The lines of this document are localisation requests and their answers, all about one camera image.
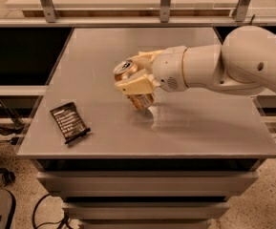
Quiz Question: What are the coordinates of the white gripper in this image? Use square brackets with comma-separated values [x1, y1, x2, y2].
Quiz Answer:
[115, 46, 188, 95]

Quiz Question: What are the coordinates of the orange soda can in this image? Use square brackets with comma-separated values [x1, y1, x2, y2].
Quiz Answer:
[113, 58, 154, 111]

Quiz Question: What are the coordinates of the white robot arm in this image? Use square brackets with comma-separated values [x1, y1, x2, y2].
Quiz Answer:
[114, 26, 276, 109]

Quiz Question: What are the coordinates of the black snack packet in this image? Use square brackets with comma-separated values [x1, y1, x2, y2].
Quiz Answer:
[50, 102, 91, 144]

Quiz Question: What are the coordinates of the grey cabinet with drawers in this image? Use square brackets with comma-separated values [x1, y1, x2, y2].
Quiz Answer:
[18, 28, 276, 229]

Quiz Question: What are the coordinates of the office chair base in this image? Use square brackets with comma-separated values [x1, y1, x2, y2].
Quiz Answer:
[0, 168, 15, 185]

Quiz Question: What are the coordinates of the middle metal railing post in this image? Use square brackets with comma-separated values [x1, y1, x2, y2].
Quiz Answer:
[159, 0, 171, 23]

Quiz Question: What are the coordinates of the metal railing post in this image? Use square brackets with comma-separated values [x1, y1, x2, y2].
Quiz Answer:
[40, 0, 57, 23]
[159, 0, 171, 23]
[232, 0, 251, 22]

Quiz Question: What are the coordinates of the left metal railing post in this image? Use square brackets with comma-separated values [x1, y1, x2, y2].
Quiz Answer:
[40, 0, 57, 23]

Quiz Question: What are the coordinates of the right metal railing post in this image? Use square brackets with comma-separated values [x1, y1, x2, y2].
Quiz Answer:
[232, 0, 251, 22]

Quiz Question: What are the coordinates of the black floor cable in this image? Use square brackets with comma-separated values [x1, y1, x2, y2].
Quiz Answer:
[32, 193, 72, 229]

